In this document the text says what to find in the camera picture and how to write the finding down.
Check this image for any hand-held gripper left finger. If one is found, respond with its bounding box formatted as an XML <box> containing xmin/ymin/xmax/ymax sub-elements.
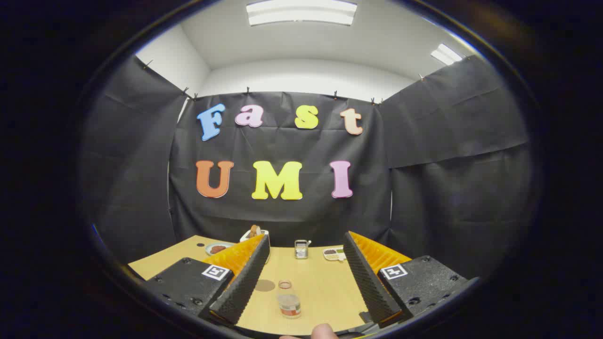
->
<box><xmin>141</xmin><ymin>234</ymin><xmax>271</xmax><ymax>326</ymax></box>

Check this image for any clear plastic juice bottle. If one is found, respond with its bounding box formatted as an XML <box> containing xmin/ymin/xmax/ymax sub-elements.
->
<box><xmin>276</xmin><ymin>280</ymin><xmax>302</xmax><ymax>319</ymax></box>

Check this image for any white toaster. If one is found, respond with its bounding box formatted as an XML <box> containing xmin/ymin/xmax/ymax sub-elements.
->
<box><xmin>239</xmin><ymin>229</ymin><xmax>269</xmax><ymax>243</ymax></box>

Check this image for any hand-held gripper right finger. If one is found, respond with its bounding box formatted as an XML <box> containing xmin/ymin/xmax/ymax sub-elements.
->
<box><xmin>342</xmin><ymin>231</ymin><xmax>480</xmax><ymax>329</ymax></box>

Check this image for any wooden table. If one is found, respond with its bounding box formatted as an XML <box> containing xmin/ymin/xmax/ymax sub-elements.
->
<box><xmin>128</xmin><ymin>234</ymin><xmax>377</xmax><ymax>336</ymax></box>

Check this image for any small ceiling light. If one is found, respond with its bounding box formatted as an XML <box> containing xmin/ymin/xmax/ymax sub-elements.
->
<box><xmin>430</xmin><ymin>43</ymin><xmax>464</xmax><ymax>66</ymax></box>

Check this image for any long ceiling light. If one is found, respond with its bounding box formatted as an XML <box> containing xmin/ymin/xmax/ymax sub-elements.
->
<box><xmin>246</xmin><ymin>0</ymin><xmax>358</xmax><ymax>27</ymax></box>

